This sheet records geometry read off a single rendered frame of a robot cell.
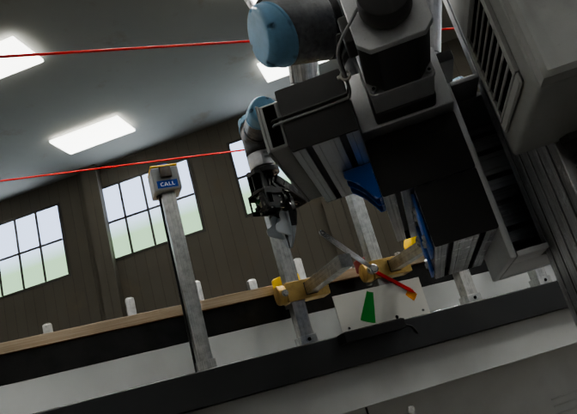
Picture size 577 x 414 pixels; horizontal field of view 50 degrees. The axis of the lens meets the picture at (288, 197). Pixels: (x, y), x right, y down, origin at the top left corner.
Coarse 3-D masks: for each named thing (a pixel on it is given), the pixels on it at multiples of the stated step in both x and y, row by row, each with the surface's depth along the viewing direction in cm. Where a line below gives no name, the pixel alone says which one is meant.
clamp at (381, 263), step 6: (384, 258) 168; (390, 258) 168; (378, 264) 166; (384, 264) 167; (360, 270) 168; (366, 270) 165; (384, 270) 166; (390, 270) 167; (402, 270) 168; (408, 270) 168; (360, 276) 168; (366, 276) 165; (372, 276) 165; (378, 276) 165; (390, 276) 167; (396, 276) 170; (366, 282) 166
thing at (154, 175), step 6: (150, 168) 157; (156, 168) 157; (174, 168) 159; (150, 174) 157; (156, 174) 157; (174, 174) 158; (150, 180) 159; (156, 180) 156; (150, 186) 160; (156, 186) 156; (174, 186) 157; (180, 186) 158; (156, 192) 156; (162, 192) 157; (156, 198) 158
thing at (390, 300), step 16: (384, 288) 164; (400, 288) 166; (416, 288) 167; (336, 304) 159; (352, 304) 160; (384, 304) 163; (400, 304) 164; (416, 304) 165; (352, 320) 158; (384, 320) 161
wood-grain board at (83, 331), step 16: (352, 272) 186; (272, 288) 178; (208, 304) 171; (224, 304) 172; (112, 320) 162; (128, 320) 163; (144, 320) 164; (32, 336) 155; (48, 336) 156; (64, 336) 157; (80, 336) 158; (0, 352) 152
